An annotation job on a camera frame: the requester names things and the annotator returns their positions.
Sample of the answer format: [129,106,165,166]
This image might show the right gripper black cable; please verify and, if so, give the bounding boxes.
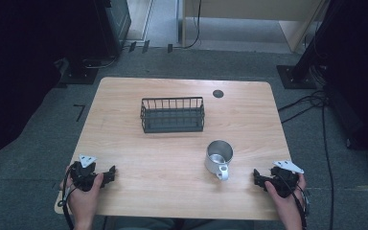
[290,178,311,230]

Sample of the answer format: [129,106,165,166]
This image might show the black floor cables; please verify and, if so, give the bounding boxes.
[277,89,336,230]

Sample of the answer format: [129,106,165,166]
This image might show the black metal stand base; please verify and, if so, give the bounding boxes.
[275,64,318,90]
[58,57,100,86]

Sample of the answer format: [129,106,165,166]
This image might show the person's left hand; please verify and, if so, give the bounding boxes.
[64,165,105,224]

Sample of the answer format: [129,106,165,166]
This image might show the black cabinet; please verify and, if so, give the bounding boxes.
[93,0,132,59]

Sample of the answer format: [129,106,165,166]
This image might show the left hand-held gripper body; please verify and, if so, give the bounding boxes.
[68,154,109,193]

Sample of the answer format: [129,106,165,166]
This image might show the black hanging cable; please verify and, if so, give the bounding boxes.
[183,0,203,50]

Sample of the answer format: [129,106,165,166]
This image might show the black wire basket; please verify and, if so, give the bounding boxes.
[139,96,206,134]

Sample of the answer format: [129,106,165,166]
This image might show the light wooden furniture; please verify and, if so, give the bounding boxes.
[181,0,330,54]

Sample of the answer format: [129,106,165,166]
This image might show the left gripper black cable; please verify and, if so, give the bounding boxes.
[60,164,78,230]

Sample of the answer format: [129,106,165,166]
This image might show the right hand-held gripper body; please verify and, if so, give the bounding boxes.
[268,159,305,198]

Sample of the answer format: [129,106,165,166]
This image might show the silver metal cup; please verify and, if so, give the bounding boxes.
[203,139,235,182]

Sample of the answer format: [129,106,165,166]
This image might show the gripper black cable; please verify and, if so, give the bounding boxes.
[290,178,311,230]
[60,164,78,230]

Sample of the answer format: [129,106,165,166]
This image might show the person's right hand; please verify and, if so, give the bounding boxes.
[264,172,308,224]

